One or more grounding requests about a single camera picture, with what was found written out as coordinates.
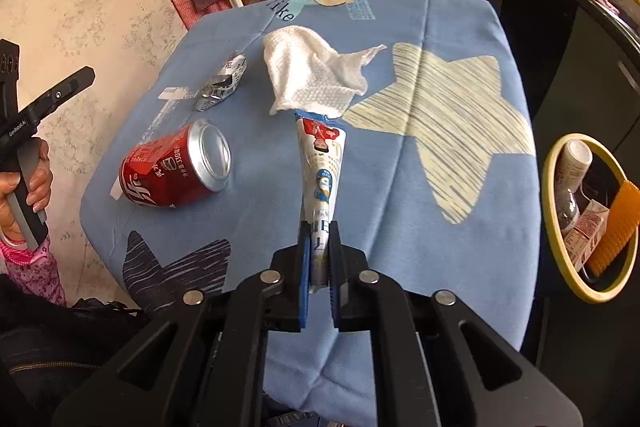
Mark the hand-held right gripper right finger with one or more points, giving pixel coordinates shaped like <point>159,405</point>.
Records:
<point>336,277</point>

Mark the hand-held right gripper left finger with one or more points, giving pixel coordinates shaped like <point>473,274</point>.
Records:
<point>303,267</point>

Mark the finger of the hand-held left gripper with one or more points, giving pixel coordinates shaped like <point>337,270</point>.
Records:
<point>7,77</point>
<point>60,93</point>

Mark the white toothpaste tube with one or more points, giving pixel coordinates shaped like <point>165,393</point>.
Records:
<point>320,177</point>

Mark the yellow-rimmed bin with black bag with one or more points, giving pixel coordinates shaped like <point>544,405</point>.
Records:
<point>550,217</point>

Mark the small pink drink carton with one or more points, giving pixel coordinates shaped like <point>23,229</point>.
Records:
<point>585,227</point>

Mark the small white drink bottle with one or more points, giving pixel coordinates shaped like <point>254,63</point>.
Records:
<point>572,167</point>

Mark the orange corrugated sponge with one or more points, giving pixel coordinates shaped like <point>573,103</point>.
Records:
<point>615,227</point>

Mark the person's left forearm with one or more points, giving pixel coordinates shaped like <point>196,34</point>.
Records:
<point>35,277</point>

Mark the person's left hand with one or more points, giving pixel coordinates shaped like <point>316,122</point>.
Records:
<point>41,187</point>

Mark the white paper strip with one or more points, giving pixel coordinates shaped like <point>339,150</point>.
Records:
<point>175,93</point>

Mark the red soda can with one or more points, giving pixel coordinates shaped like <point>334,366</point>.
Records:
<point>165,172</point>

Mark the crumpled foil wrapper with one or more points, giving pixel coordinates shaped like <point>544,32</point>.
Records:
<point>220,82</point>

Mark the white paper towel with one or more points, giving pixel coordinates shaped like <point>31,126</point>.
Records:
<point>310,72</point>

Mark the black bag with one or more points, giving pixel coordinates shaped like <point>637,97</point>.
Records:
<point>50,347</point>

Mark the clear plastic bottle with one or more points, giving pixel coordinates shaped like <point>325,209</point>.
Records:
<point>567,212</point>

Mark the pink cloth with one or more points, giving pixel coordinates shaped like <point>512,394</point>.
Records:
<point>605,1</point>

